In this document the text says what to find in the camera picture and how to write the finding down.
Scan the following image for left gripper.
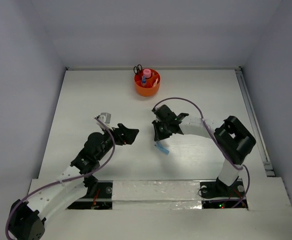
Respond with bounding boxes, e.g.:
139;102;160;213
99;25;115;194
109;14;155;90
96;123;138;161

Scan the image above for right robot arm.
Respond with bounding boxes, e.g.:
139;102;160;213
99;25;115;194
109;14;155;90
152;104;256;196

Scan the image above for black scissors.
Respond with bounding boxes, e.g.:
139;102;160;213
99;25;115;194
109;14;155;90
133;64;143;75

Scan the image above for clear blue capped glue bottle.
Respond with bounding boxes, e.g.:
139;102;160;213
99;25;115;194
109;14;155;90
141;75;147;87

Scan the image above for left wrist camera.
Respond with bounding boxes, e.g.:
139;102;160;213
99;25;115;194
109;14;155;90
95;112;111;128

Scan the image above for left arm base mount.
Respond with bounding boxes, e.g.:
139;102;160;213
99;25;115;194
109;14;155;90
67;176;113;210

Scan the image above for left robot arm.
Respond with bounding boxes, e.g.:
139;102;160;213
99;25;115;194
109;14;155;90
5;121;139;240

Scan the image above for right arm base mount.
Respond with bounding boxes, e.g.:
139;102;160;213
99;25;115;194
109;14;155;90
197;178;248;209

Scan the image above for orange round organizer container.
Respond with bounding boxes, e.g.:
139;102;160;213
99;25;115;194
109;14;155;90
134;68;161;97

